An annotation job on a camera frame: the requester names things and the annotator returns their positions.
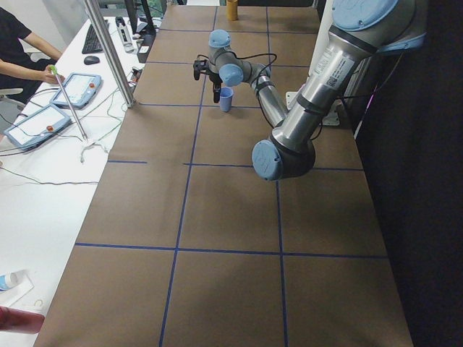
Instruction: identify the wooden bamboo cup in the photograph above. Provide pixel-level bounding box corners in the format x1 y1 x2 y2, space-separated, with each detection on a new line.
226 0 238 21

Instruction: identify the person in black shirt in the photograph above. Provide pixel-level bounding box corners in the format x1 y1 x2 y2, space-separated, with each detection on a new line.
1 9 62 103

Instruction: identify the black keyboard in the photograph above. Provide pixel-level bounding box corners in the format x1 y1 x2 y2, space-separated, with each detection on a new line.
82 24 103 54

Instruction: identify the metal rod green tip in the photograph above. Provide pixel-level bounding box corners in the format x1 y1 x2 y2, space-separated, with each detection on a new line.
49 65 88 141

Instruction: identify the lower teach pendant tablet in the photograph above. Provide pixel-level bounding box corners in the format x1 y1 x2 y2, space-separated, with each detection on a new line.
4 104 72 150

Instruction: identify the aluminium frame post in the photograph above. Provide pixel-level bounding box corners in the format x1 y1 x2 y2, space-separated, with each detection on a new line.
83 0 135 108

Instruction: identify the teach pendant tablet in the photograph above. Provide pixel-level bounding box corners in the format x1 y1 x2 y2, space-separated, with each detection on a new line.
4 104 72 150
62 72 102 110

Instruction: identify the blue ribbed plastic cup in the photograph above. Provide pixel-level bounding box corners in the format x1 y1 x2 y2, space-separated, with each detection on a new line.
219 87 234 112

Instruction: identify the white paper sheet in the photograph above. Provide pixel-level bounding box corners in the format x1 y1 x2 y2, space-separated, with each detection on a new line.
1 270 34 307

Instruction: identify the black computer mouse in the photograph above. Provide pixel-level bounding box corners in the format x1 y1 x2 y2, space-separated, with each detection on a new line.
83 56 100 65

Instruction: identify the red bottle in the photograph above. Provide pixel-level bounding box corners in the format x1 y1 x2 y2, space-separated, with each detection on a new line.
1 307 45 334

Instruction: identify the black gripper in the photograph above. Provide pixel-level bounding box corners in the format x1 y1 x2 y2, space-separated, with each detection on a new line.
208 71 221 103

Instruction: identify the white blue tube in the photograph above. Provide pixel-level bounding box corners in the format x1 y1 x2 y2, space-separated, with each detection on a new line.
0 273 19 292

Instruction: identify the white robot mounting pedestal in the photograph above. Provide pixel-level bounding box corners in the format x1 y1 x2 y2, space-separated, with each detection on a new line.
286 1 352 127

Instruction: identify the upper teach pendant tablet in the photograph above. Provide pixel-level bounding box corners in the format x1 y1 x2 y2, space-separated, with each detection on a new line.
62 72 102 110

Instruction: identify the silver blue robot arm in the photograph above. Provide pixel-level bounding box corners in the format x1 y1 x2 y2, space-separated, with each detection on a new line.
194 1 428 181

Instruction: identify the black monitor stand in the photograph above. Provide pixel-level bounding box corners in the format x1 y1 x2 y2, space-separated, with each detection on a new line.
124 0 156 63

